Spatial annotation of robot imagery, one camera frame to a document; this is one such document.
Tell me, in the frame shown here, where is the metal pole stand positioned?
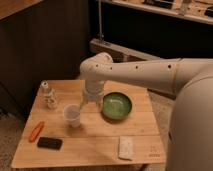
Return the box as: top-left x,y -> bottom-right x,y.
98,0 -> 104,43

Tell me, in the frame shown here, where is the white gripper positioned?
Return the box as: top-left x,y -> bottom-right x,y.
79,86 -> 103,109

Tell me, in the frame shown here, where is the dark wooden cabinet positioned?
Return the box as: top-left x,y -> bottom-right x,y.
0,0 -> 90,117

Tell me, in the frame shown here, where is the small clear glass bottle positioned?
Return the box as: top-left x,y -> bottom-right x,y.
41,81 -> 58,109

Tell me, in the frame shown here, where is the black smartphone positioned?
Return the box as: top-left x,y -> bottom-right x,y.
37,137 -> 63,150

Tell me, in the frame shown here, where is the green ceramic bowl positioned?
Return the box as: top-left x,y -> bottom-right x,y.
101,92 -> 132,120

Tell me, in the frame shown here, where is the wooden shelf beam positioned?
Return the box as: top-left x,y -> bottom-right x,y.
90,38 -> 159,62

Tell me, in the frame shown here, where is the orange marker pen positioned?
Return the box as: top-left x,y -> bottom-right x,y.
28,121 -> 45,143

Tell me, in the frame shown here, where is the wooden folding table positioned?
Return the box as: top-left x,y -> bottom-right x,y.
12,80 -> 165,168

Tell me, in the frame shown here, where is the upper workbench shelf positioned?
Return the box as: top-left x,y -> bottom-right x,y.
101,0 -> 213,26

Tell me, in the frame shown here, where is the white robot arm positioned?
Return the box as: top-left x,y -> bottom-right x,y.
80,52 -> 213,171

